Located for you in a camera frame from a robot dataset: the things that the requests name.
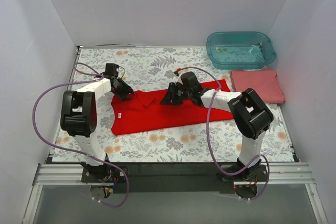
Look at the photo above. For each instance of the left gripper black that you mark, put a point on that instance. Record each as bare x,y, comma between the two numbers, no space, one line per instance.
122,89

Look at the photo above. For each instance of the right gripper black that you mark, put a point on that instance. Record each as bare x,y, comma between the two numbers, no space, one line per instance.
174,93

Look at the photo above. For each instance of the red t shirt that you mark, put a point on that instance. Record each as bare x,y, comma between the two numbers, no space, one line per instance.
143,112

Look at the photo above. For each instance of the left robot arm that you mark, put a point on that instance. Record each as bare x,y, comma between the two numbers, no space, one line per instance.
79,118

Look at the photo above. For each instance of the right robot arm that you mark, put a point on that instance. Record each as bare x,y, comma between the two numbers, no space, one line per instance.
250,113

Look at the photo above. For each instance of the floral tablecloth mat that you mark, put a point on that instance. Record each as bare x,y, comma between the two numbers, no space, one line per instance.
149,69

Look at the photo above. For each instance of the teal plastic bin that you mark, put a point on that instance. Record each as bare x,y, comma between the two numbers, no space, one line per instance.
240,50

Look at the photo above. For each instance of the folded pink t shirt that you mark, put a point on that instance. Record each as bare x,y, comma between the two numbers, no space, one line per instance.
264,82

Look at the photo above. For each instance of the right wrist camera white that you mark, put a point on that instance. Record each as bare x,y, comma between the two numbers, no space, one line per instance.
179,80

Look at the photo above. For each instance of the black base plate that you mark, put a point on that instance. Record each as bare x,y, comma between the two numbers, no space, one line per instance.
172,177

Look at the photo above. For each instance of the aluminium frame rail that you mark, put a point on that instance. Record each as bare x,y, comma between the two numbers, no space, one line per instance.
71,174

